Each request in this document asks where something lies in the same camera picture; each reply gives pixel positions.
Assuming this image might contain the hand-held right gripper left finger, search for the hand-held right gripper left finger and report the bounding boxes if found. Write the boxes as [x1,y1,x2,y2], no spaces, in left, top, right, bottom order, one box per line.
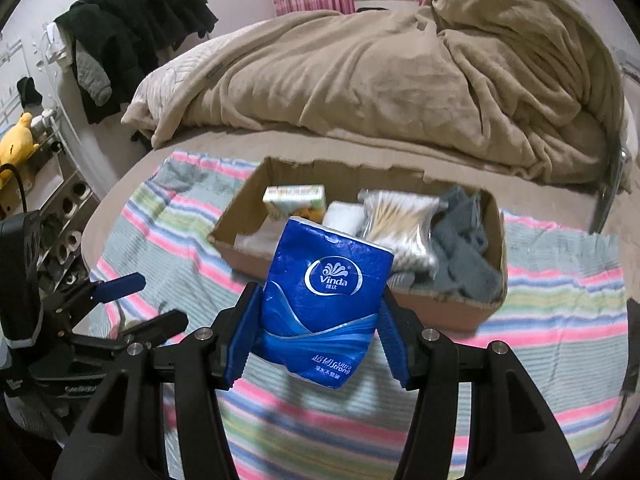
[52,283,264,480]

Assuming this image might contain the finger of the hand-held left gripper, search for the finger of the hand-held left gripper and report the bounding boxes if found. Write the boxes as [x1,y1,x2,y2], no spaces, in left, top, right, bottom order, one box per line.
[74,309,190,350]
[49,272,147,317]

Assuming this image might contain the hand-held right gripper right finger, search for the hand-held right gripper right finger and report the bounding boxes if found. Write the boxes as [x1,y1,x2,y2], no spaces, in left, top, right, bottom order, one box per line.
[378,286,584,480]

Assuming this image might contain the cardboard box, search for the cardboard box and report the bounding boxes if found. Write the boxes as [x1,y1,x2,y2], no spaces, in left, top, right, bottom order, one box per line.
[207,155,509,334]

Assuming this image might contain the blue tissue packet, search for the blue tissue packet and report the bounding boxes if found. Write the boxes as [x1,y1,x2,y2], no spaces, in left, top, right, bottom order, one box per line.
[252,215,396,392]

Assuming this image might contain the grey dotted cloth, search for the grey dotted cloth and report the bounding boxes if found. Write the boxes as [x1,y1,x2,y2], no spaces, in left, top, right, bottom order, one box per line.
[431,225,503,304]

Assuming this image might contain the clear bag of cotton swabs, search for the clear bag of cotton swabs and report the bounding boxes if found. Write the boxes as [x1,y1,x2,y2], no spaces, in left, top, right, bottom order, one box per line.
[357,188,449,276]

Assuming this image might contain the white cloth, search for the white cloth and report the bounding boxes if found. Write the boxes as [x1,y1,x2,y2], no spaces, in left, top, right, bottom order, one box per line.
[322,201,369,236]

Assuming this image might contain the plain grey cloth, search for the plain grey cloth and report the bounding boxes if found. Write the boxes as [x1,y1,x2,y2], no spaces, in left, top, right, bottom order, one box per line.
[434,186,494,248]

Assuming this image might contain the cartoon print tissue packet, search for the cartoon print tissue packet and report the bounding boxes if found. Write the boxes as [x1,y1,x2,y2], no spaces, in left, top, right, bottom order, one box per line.
[262,184,329,221]

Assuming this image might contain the yellow plush toy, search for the yellow plush toy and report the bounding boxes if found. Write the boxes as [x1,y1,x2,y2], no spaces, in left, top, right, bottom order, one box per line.
[0,112,42,189]

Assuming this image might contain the striped towel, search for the striped towel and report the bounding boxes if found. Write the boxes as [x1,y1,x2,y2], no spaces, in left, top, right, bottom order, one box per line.
[89,149,632,480]

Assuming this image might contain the small black cloth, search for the small black cloth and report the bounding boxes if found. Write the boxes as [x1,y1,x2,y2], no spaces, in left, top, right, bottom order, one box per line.
[16,76,44,109]

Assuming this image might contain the white patterned pillow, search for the white patterned pillow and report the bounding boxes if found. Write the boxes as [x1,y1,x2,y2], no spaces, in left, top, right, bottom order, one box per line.
[121,16,282,139]

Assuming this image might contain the hanging black clothes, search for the hanging black clothes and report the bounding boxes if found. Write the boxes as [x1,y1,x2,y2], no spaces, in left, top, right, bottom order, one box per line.
[53,0,220,126]

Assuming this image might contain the brown fleece blanket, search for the brown fleece blanket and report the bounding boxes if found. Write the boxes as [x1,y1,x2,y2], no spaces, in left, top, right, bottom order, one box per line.
[149,0,632,184]

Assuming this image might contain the black cable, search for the black cable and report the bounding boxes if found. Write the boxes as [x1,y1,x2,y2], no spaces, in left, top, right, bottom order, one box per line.
[0,162,29,217]

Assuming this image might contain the metal bed frame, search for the metal bed frame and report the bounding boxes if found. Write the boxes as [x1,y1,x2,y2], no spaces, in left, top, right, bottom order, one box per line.
[589,144,632,234]

